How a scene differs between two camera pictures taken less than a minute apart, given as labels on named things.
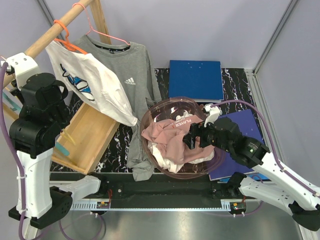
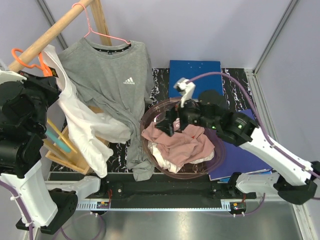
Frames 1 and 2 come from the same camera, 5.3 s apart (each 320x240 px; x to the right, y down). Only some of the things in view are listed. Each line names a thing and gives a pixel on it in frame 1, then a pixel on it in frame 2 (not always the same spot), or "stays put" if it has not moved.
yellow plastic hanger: [65, 133] to [62, 135]
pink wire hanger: [91, 27] stays put
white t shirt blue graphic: [80, 74] to [93, 127]
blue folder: [200, 80] stays put
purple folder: [222, 164] stays put
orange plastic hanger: [67, 42] to [46, 70]
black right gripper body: [207, 135] to [188, 114]
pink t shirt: [170, 134] stays put
